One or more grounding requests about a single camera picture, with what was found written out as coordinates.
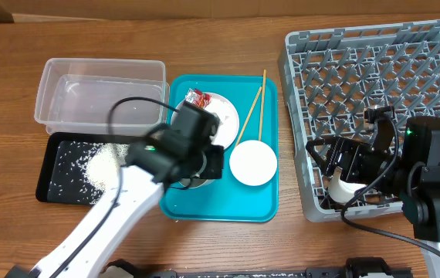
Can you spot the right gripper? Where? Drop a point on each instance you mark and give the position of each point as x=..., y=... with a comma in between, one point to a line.
x=338, y=147

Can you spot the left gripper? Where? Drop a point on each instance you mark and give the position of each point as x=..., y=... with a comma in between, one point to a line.
x=215, y=168

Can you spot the grey bowl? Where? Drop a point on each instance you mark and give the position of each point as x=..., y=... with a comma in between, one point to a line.
x=195, y=182

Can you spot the medium white bowl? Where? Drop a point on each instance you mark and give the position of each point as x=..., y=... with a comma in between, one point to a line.
x=253, y=163

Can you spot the small white cup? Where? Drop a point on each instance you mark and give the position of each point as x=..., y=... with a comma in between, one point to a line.
x=341, y=191

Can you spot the large white plate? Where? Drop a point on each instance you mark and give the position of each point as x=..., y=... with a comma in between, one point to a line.
x=229, y=120

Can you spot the red snack wrapper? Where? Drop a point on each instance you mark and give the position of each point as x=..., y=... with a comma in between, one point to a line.
x=198, y=98

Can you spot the wooden chopstick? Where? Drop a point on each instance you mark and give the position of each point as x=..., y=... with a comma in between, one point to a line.
x=261, y=114
x=248, y=116

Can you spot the white rice pile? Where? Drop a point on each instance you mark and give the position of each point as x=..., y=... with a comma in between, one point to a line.
x=82, y=171

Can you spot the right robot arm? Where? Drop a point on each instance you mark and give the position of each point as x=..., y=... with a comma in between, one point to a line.
x=409, y=169

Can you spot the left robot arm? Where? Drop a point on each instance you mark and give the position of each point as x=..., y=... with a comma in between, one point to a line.
x=167, y=154

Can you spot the grey dishwasher rack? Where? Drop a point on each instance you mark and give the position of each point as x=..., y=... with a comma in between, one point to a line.
x=330, y=76

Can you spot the teal serving tray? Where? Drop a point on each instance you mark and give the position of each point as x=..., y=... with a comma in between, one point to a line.
x=227, y=199

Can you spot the black rectangular tray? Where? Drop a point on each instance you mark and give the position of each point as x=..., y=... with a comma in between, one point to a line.
x=51, y=150

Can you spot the clear plastic bin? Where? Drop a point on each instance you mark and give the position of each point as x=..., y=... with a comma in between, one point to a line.
x=75, y=94

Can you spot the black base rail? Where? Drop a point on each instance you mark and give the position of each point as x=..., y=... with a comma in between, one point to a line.
x=360, y=267

